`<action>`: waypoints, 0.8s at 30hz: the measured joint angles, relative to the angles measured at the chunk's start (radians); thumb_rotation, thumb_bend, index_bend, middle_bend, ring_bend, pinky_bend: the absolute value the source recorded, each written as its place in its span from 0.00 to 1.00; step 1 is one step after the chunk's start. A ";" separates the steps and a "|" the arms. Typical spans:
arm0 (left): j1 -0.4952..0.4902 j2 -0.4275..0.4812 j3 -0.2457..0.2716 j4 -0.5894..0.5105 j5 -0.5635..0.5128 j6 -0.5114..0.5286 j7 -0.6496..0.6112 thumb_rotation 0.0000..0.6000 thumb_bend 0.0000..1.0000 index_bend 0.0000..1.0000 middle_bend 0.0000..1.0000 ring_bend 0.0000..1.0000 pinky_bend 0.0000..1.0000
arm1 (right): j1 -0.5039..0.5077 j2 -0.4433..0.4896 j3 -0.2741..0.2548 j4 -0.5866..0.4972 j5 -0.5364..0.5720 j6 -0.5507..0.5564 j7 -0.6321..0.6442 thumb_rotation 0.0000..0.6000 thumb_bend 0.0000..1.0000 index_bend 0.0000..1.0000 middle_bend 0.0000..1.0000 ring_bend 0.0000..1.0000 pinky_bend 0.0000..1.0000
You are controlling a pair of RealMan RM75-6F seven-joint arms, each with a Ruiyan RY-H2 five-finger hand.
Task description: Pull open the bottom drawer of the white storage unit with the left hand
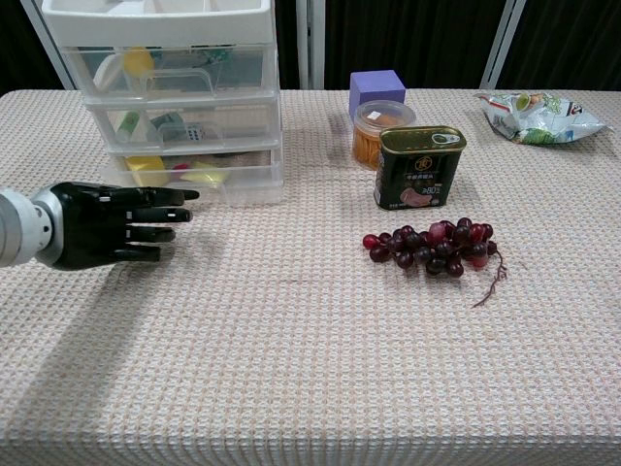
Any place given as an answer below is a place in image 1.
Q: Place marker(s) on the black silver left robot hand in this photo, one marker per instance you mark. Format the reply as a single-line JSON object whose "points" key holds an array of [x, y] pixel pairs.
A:
{"points": [[97, 228]]}

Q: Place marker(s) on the yellow-green plastic pouch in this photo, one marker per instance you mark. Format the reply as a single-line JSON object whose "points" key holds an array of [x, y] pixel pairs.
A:
{"points": [[206, 174]]}

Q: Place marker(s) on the clear drawer with yellow block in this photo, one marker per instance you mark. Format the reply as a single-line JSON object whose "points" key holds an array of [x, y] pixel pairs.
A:
{"points": [[252, 187]]}

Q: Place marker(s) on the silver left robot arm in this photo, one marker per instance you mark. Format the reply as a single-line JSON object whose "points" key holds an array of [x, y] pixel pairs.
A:
{"points": [[22, 225]]}

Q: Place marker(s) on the white plate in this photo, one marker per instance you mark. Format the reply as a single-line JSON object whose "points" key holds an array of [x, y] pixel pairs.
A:
{"points": [[106, 73]]}

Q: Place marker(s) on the clear drawer with yellow ball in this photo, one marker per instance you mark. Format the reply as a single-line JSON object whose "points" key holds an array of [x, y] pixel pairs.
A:
{"points": [[242, 73]]}

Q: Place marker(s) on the yellow block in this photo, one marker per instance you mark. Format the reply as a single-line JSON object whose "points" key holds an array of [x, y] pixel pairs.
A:
{"points": [[145, 167]]}

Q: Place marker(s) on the small pink cap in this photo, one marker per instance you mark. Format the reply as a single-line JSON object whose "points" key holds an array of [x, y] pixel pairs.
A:
{"points": [[180, 167]]}

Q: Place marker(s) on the green white small bottle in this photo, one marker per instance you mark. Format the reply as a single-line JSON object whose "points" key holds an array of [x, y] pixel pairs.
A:
{"points": [[128, 123]]}

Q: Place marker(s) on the dark green small box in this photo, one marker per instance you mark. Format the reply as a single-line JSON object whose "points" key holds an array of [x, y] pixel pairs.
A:
{"points": [[165, 122]]}

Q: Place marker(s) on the small white perforated cube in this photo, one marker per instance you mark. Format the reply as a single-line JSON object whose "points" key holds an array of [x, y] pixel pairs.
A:
{"points": [[193, 132]]}

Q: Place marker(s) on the yellow ball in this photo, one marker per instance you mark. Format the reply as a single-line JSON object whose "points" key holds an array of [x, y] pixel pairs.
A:
{"points": [[138, 59]]}

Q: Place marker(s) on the green patterned packet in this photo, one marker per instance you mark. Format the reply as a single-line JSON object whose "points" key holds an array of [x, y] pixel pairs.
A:
{"points": [[211, 53]]}

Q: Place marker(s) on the beige waffle tablecloth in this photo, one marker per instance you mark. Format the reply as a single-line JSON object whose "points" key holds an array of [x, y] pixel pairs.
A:
{"points": [[291, 349]]}

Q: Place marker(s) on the clear jar of orange snacks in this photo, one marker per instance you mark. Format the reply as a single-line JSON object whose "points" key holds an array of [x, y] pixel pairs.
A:
{"points": [[371, 141]]}

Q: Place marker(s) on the purple foam cube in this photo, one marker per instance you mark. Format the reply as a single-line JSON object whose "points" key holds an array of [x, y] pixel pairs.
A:
{"points": [[376, 87]]}

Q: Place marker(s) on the dark green luncheon meat can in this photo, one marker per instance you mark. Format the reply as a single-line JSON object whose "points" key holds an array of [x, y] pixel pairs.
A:
{"points": [[417, 170]]}

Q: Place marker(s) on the red grape bunch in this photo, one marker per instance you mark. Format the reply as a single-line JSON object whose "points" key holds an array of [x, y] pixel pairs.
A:
{"points": [[436, 247]]}

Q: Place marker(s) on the black curtain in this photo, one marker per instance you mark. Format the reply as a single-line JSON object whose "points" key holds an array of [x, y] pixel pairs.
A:
{"points": [[417, 34]]}

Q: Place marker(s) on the white green snack bag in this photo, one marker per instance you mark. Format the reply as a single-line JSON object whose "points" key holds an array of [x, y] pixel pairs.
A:
{"points": [[538, 121]]}

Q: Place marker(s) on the slanted white frame post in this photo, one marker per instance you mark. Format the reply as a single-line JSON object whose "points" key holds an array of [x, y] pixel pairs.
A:
{"points": [[502, 43], [46, 46]]}

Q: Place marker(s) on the white plastic drawer cabinet frame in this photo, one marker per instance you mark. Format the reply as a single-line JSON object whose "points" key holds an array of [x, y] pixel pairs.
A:
{"points": [[155, 24]]}

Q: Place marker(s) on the upright white frame post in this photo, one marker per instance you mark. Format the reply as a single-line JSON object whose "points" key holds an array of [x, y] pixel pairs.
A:
{"points": [[310, 43]]}

